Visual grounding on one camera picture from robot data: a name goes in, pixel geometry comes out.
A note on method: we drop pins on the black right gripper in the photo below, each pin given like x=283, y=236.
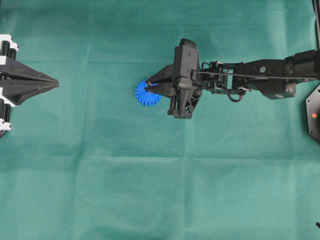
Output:
x=183, y=92

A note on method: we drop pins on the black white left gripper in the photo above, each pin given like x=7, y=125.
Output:
x=15, y=92

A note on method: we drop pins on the small silver metal shaft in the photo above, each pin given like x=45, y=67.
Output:
x=149, y=84

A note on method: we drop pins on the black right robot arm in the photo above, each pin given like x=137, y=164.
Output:
x=273, y=78

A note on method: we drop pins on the blue plastic gear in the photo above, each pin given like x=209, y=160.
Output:
x=145, y=98

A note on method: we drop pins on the green cloth mat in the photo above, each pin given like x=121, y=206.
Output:
x=86, y=161

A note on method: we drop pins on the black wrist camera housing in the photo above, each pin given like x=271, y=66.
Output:
x=186, y=60

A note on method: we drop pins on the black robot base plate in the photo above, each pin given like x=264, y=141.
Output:
x=312, y=103

